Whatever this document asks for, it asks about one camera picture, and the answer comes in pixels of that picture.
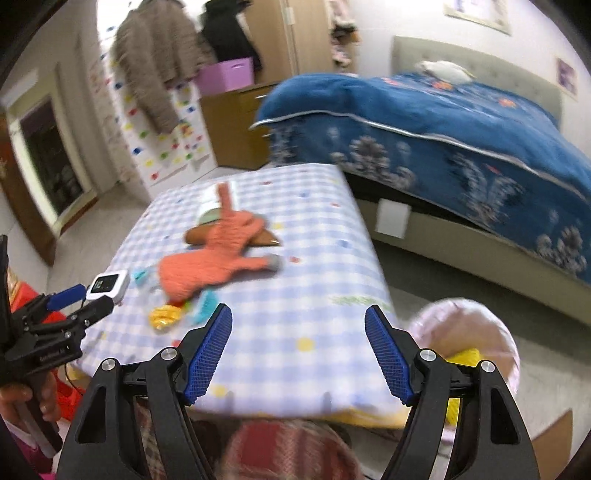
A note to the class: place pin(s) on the grey pillow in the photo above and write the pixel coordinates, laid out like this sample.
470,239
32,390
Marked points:
445,71

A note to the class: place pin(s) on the wooden drawer cabinet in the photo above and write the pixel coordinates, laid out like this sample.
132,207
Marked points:
231,129

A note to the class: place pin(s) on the teal plastic wrapper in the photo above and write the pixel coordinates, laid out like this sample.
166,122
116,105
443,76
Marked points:
205,307
141,278

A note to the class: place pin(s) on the person's left hand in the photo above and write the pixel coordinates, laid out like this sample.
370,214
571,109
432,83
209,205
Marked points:
11,401

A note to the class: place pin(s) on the hanging pink clothes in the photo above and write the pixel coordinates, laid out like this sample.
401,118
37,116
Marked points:
341,32

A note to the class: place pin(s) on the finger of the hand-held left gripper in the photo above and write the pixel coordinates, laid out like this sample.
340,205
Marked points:
64,297
87,316

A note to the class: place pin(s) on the glass door cabinet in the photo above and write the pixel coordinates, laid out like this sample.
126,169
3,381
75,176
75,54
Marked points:
41,147

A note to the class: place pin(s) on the small wall poster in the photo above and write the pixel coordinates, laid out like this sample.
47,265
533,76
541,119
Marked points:
566,76

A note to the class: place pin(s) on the white portable device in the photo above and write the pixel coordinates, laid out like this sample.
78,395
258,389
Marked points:
117,286

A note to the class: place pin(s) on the white paper sheet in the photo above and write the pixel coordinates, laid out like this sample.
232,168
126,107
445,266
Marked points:
392,219

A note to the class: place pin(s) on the wooden wardrobe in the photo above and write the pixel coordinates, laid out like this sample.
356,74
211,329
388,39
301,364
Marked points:
304,37

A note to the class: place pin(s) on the purple plastic basket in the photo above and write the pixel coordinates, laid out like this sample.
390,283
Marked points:
224,76

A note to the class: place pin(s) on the grey upholstered bed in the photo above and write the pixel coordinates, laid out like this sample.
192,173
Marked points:
485,258

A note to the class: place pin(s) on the brown paper piece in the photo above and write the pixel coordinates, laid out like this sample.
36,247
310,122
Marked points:
268,239

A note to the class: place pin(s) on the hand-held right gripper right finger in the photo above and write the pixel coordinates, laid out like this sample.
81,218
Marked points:
388,355

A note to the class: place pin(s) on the blue patterned blanket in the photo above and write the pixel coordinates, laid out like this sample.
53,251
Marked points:
415,106

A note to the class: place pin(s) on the yellow plastic wrapper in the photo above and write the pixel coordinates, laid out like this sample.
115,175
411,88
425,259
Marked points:
164,317

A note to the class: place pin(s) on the black jacket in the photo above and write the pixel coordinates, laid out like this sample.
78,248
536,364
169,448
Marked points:
228,32

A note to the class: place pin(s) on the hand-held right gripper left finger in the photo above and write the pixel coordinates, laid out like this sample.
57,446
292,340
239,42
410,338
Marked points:
207,360

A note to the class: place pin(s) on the bin with pink bag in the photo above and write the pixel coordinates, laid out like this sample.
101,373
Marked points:
489,332

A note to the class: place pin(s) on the table with checkered tablecloth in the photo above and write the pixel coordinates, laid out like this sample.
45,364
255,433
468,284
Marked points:
300,286

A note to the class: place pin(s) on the orange knitted glove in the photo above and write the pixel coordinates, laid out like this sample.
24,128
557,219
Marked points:
198,272
235,226

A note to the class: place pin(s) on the white dotted cabinet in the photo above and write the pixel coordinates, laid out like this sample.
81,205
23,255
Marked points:
138,147

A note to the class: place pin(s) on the brown quilted jacket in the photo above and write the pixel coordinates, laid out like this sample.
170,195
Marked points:
157,60

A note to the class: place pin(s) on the person's left forearm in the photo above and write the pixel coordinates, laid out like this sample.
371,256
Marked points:
18,454

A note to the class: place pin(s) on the large wall poster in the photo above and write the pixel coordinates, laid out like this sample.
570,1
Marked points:
480,14

